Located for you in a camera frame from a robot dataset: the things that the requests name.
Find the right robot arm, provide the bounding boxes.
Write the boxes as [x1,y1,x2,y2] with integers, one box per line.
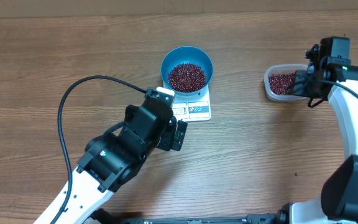
[277,36,358,223]

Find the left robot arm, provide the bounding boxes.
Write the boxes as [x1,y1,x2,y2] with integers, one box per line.
[36,88,187,223]

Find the white kitchen scale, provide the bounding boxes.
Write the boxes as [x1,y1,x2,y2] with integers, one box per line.
[172,85,211,122]

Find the red beans in bowl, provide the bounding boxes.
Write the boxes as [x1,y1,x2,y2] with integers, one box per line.
[168,63,206,93]

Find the blue bowl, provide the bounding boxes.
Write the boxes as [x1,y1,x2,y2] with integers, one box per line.
[160,46,214,90]

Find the clear plastic container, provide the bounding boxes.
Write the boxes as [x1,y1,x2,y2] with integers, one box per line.
[264,63,307,102]

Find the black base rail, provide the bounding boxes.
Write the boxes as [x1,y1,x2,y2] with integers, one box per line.
[83,208,290,224]

